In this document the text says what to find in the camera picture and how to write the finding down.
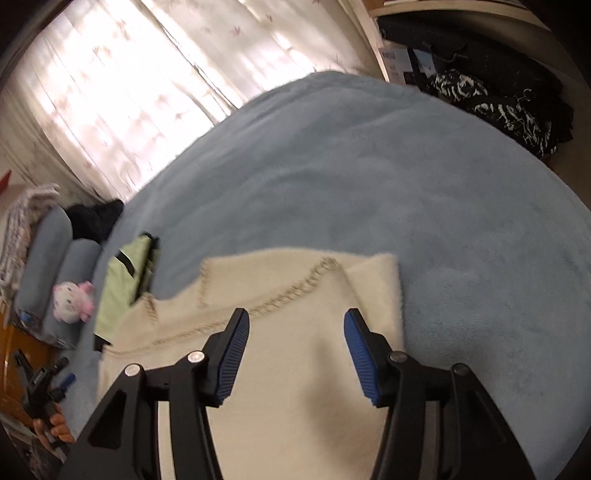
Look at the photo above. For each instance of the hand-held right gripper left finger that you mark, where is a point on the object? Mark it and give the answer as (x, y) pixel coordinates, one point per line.
(231, 360)

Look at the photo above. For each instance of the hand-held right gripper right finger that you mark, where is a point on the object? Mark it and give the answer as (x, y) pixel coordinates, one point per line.
(362, 360)

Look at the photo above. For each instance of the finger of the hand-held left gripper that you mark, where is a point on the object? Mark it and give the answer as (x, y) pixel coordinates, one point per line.
(57, 367)
(67, 382)

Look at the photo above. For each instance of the cream fluffy cardigan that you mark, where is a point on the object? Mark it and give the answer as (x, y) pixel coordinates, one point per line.
(295, 369)

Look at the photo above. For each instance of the person's left hand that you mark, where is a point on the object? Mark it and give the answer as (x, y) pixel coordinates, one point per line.
(57, 424)

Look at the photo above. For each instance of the orange wooden headboard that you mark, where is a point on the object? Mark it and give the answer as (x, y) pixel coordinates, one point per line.
(18, 350)

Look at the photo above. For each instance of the white pink plush cat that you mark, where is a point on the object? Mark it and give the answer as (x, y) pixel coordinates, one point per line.
(69, 300)

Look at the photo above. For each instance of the light green folded garment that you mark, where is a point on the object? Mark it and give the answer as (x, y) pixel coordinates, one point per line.
(117, 295)

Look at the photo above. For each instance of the grey-blue pillows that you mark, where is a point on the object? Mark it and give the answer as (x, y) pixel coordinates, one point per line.
(48, 240)

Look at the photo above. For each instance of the black fluffy cloth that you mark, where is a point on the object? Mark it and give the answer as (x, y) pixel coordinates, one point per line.
(94, 219)

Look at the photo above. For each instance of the patterned folded blanket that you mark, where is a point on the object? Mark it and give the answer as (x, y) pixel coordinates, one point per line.
(23, 217)

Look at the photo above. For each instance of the blue bed blanket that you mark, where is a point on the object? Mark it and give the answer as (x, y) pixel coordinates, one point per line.
(369, 184)

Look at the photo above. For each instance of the white floral sheer curtain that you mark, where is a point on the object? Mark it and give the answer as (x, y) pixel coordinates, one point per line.
(258, 41)
(92, 101)

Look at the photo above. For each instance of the black white patterned garment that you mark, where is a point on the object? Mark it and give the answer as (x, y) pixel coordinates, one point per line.
(503, 115)

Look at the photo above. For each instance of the white printed box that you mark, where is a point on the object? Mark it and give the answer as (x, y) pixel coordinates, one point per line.
(395, 64)

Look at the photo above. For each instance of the wooden shelf desk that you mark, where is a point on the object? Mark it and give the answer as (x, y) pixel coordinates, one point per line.
(364, 37)

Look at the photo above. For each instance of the red wall shelf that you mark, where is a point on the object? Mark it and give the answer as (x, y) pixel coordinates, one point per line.
(3, 180)

